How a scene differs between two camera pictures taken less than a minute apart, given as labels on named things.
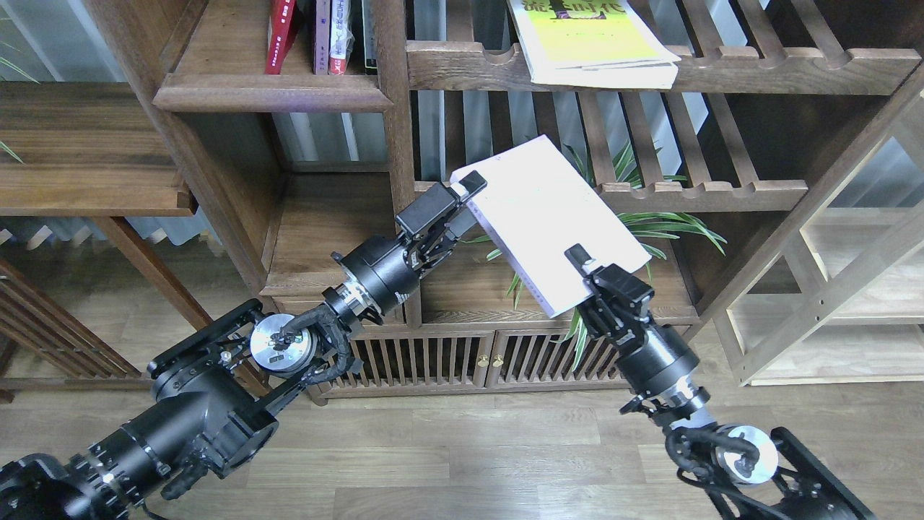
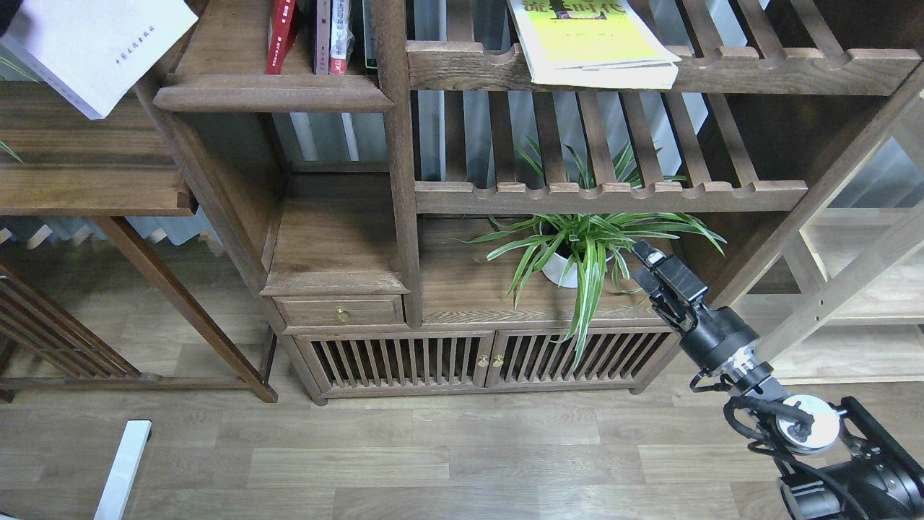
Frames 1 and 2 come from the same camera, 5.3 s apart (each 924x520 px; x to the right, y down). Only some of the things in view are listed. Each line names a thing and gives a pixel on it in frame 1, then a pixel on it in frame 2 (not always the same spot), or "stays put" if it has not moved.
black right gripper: x=654 y=361 -> x=720 y=339
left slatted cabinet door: x=426 y=359 stays put
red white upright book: x=342 y=38 stays put
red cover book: x=284 y=14 stays put
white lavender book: x=535 y=207 -> x=93 y=53
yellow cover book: x=592 y=42 stays put
